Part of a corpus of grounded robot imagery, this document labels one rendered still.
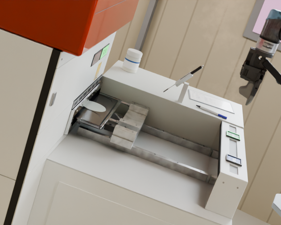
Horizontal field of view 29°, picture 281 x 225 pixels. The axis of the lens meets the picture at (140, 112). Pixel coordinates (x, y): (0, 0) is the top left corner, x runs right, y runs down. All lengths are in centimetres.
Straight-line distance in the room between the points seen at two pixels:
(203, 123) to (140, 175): 52
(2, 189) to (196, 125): 96
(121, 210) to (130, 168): 17
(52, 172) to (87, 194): 13
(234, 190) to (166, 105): 63
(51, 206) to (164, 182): 39
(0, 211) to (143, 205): 44
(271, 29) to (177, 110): 53
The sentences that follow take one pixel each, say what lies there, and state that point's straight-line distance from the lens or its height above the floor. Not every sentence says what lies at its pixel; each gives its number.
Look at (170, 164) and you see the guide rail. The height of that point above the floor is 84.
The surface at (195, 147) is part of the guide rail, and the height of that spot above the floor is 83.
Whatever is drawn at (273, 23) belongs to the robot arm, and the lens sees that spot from 199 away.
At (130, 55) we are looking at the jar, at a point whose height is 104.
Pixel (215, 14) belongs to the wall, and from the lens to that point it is 367.
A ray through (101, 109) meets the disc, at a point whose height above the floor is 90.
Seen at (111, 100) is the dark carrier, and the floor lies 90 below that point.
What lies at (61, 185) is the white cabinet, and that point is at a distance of 177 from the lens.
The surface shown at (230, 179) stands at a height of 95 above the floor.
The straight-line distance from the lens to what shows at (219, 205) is 178.
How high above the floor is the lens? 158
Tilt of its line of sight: 18 degrees down
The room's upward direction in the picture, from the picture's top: 19 degrees clockwise
